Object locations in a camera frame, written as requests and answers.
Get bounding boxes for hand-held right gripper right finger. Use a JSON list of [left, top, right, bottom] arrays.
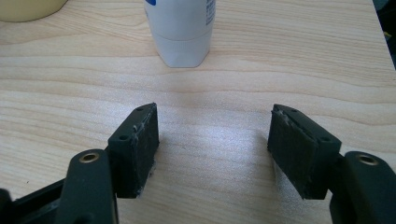
[[266, 104, 343, 201]]

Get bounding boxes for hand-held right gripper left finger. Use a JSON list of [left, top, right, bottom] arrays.
[[106, 102, 161, 200]]

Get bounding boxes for white plastic bottle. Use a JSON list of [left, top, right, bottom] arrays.
[[143, 0, 217, 69]]

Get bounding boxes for cream round container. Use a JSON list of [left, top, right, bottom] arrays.
[[0, 0, 69, 23]]

